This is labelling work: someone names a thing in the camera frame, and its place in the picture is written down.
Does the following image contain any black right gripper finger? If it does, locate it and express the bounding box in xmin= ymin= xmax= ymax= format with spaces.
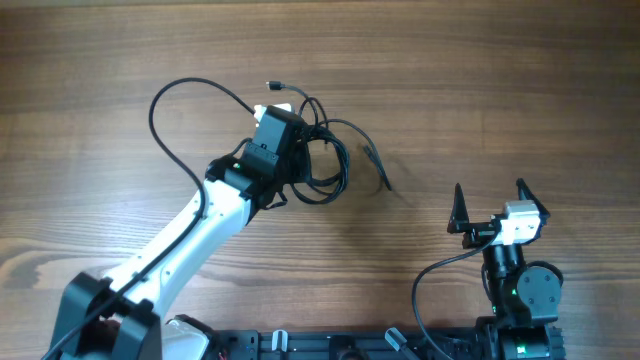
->
xmin=447 ymin=183 xmax=470 ymax=234
xmin=516 ymin=178 xmax=550 ymax=220

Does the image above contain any black HDMI cable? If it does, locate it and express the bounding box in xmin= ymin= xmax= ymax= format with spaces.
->
xmin=299 ymin=97 xmax=394 ymax=193

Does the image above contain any black USB cable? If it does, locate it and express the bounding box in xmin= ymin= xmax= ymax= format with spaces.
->
xmin=266 ymin=80 xmax=351 ymax=206

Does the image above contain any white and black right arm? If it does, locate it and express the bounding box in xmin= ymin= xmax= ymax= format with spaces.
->
xmin=447 ymin=179 xmax=567 ymax=360

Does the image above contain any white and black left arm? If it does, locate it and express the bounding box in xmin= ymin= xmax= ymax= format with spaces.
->
xmin=45 ymin=103 xmax=306 ymax=359

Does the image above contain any black right camera cable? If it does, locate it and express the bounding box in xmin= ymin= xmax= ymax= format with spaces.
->
xmin=411 ymin=227 xmax=501 ymax=360

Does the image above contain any black camera cable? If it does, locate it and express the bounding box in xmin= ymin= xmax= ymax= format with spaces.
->
xmin=411 ymin=227 xmax=501 ymax=360
xmin=42 ymin=77 xmax=257 ymax=360

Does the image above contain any black left camera cable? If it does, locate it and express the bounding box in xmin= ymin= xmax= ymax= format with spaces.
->
xmin=42 ymin=77 xmax=257 ymax=360

